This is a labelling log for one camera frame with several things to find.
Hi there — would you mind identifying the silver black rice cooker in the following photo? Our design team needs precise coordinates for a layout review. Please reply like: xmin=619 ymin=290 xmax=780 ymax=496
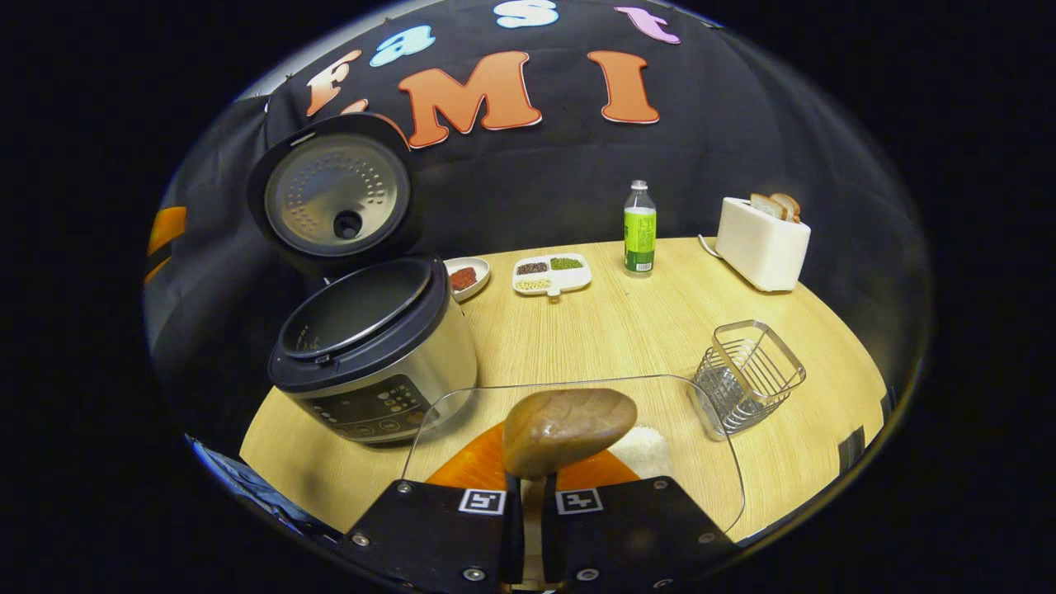
xmin=247 ymin=113 xmax=479 ymax=445

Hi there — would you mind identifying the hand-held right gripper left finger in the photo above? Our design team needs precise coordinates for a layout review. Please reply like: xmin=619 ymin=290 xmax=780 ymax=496
xmin=342 ymin=421 xmax=525 ymax=593

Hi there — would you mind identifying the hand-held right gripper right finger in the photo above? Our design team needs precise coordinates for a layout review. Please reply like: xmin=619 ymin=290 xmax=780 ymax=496
xmin=540 ymin=450 xmax=743 ymax=593

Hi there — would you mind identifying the green label water bottle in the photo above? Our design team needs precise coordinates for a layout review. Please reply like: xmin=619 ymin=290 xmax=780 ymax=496
xmin=623 ymin=180 xmax=658 ymax=276

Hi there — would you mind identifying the white toaster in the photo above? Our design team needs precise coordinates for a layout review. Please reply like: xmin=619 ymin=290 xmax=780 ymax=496
xmin=714 ymin=196 xmax=812 ymax=293

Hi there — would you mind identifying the white divided grain dish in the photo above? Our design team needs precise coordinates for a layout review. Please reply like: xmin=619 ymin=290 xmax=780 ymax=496
xmin=511 ymin=252 xmax=592 ymax=298

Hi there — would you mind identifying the clear glass tray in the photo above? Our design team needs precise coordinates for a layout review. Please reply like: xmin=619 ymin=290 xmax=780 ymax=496
xmin=402 ymin=375 xmax=746 ymax=537

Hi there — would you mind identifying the metal wire chopstick holder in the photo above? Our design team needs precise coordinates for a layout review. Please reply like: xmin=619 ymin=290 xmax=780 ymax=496
xmin=693 ymin=320 xmax=807 ymax=436

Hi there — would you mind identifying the black backdrop cloth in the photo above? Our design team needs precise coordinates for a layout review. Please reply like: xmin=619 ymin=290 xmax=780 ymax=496
xmin=144 ymin=0 xmax=933 ymax=463

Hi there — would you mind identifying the white round plate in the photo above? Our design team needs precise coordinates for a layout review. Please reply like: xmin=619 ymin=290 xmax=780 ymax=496
xmin=444 ymin=257 xmax=492 ymax=304

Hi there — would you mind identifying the small dark block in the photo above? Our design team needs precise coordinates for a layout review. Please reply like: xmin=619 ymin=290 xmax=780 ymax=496
xmin=837 ymin=427 xmax=865 ymax=475

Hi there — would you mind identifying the white rice pile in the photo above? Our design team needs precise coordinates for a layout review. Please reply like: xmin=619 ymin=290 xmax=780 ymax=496
xmin=606 ymin=425 xmax=674 ymax=480

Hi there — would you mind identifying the brown wooden spoon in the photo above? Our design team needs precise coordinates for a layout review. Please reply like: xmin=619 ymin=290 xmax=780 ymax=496
xmin=503 ymin=389 xmax=639 ymax=578

